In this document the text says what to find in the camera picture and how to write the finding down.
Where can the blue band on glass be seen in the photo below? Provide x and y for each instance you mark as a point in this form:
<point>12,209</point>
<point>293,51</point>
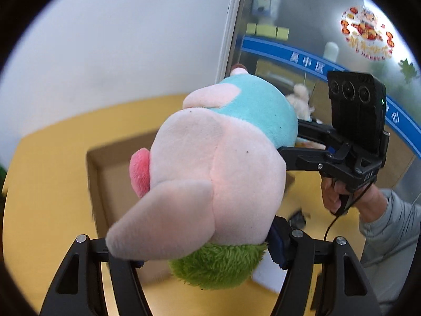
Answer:
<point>273,48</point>

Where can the white door frame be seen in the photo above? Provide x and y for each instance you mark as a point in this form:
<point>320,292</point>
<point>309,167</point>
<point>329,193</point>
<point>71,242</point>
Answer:
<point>230,29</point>

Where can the green leaf sticker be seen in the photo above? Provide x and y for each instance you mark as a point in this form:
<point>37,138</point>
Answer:
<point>409,69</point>

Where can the cardboard box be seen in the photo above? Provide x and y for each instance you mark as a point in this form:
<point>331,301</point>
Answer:
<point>108,171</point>

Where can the yellow wooden desktop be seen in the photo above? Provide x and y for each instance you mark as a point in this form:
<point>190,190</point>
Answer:
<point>49,187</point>

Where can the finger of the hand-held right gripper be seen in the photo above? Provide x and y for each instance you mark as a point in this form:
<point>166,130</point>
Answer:
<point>302,158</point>
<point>314,135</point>

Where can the round festive window sticker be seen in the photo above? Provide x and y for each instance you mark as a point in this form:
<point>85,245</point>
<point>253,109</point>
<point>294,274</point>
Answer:
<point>366,33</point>

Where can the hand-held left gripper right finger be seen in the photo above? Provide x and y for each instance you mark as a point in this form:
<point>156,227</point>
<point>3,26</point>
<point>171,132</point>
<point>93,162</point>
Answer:
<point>278,253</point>

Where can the pink and teal plush pig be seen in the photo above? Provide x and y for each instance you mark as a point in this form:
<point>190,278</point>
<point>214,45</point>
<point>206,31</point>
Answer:
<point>213,158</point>

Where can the person's right hand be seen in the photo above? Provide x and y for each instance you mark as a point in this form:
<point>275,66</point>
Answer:
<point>330,196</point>

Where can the yellow sticky note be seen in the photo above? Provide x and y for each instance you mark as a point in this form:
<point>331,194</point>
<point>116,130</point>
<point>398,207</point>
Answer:
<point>282,33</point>
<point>251,28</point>
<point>265,30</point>

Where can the person's right forearm grey sleeve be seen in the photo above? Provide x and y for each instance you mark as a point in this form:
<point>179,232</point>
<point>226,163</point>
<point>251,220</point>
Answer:
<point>394,237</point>

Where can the wooden cabinet behind glass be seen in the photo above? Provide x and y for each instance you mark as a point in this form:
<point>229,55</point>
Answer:
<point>279,72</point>

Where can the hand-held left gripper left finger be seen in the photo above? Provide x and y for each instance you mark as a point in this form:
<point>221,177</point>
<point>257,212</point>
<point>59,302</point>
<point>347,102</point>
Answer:
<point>126,286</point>

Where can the cream plush toy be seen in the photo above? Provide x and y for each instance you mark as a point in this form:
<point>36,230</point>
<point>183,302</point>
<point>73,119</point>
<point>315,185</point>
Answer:
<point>301,102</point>

